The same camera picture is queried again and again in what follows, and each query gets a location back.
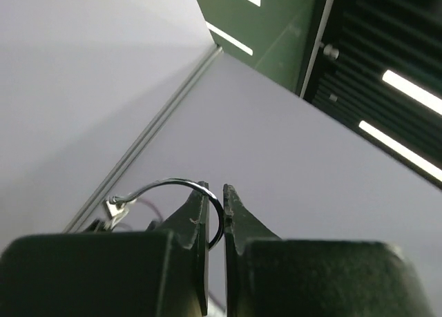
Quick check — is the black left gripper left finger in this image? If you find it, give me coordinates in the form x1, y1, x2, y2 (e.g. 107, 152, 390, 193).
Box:
1, 191, 209, 316

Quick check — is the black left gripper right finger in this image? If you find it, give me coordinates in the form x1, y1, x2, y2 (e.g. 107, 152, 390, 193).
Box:
223, 184, 434, 316

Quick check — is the yellow plastic hanger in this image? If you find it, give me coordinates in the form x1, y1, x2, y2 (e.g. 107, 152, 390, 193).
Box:
106, 178, 225, 252

